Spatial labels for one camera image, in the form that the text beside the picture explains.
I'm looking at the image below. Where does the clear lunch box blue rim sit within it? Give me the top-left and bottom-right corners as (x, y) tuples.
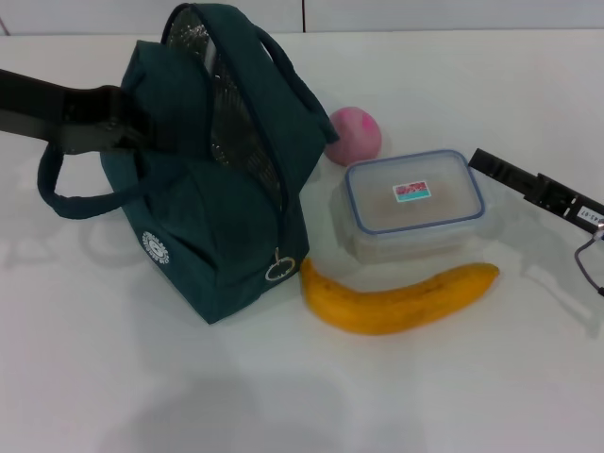
(328, 148), (487, 263)

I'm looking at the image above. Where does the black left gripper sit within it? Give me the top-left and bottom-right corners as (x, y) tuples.
(0, 68), (176, 155)

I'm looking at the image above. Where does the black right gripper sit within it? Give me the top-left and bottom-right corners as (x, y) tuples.
(468, 147), (604, 235)

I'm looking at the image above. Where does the dark teal lunch bag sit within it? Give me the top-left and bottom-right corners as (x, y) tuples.
(37, 2), (341, 327)

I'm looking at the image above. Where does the pink peach ball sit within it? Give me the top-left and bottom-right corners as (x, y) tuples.
(325, 106), (382, 167)

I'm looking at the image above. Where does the right arm dark cable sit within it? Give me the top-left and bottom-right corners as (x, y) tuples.
(573, 232), (604, 297)

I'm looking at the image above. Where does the yellow banana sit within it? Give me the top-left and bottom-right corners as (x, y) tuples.
(299, 257), (500, 336)

